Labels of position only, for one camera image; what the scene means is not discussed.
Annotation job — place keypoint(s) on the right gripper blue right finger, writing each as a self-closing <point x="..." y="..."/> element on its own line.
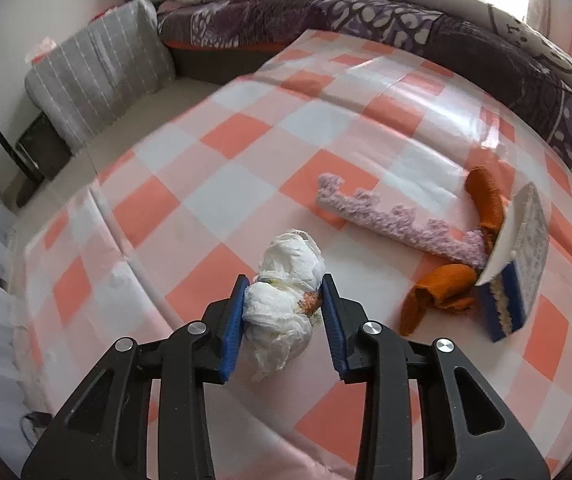
<point x="468" y="431"/>

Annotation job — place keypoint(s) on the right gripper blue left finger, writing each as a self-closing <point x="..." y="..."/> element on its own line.
<point x="101" y="430"/>

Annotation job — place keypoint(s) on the orange cloth sock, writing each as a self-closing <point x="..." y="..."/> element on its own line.
<point x="448" y="288"/>

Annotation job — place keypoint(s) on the blue white carton box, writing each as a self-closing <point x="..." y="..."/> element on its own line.
<point x="508" y="285"/>

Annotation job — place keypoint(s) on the white tissue ball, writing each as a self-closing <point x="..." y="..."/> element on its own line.
<point x="282" y="304"/>

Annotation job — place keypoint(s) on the pink fuzzy sock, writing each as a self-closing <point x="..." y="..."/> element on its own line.
<point x="433" y="236"/>

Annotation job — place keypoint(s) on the grey checked cushion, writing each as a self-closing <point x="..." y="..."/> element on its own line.
<point x="93" y="78"/>

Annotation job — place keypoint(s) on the purple white patterned duvet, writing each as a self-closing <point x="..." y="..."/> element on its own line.
<point x="502" y="55"/>

